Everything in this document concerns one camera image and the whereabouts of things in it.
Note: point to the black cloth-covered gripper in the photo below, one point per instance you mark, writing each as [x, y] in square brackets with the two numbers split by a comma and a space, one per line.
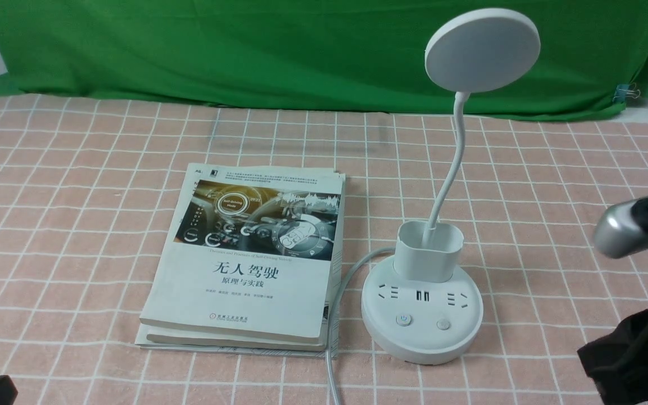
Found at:
[617, 363]

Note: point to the white desk lamp with socket base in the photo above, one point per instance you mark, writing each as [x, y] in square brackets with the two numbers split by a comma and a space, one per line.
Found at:
[419, 305]

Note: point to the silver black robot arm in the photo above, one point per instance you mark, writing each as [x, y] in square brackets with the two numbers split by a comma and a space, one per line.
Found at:
[623, 230]

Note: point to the blue binder clip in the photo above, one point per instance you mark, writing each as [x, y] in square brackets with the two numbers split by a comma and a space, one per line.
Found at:
[625, 92]

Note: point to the bottom white book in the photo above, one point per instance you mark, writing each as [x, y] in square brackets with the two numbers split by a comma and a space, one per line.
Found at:
[142, 342]

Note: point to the white self-driving textbook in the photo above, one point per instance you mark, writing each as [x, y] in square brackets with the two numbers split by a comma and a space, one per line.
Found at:
[252, 259]

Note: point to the green backdrop cloth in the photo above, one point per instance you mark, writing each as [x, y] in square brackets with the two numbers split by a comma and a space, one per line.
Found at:
[359, 56]

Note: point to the pink checkered tablecloth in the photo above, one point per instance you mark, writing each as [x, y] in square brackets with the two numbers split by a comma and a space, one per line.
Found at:
[87, 191]

